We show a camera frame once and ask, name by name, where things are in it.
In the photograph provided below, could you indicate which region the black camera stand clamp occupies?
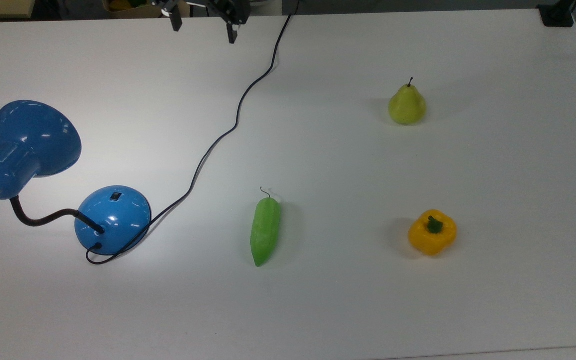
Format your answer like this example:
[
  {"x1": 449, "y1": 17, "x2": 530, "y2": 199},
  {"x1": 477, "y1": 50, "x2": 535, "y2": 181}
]
[{"x1": 537, "y1": 0, "x2": 576, "y2": 28}]

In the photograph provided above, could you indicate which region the yellow bin with toys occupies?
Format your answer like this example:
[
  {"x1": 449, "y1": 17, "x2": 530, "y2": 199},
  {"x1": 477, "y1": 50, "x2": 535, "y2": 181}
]
[{"x1": 101, "y1": 0, "x2": 164, "y2": 19}]

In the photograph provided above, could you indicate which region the green pear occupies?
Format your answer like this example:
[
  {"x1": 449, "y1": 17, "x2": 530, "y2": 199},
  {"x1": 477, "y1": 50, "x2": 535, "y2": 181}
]
[{"x1": 388, "y1": 77, "x2": 427, "y2": 126}]

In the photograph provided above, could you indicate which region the black lamp power cable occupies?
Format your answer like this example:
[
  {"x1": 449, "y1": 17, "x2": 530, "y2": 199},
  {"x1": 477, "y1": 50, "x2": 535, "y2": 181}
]
[{"x1": 86, "y1": 0, "x2": 300, "y2": 266}]

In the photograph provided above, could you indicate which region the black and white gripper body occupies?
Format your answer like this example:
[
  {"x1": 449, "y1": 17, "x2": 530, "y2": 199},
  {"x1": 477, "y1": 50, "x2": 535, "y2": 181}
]
[{"x1": 151, "y1": 0, "x2": 252, "y2": 26}]

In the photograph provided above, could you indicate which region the yellow bell pepper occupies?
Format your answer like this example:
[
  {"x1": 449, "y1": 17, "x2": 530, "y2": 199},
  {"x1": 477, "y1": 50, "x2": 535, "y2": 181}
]
[{"x1": 408, "y1": 209, "x2": 457, "y2": 257}]

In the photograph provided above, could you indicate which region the green cucumber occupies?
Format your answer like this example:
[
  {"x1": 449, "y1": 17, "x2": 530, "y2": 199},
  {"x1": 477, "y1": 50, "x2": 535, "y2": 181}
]
[{"x1": 250, "y1": 187, "x2": 282, "y2": 268}]

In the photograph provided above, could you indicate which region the blue desk lamp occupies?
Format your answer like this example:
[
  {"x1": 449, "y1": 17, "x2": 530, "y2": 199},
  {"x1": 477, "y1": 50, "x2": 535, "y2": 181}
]
[{"x1": 0, "y1": 100, "x2": 152, "y2": 256}]

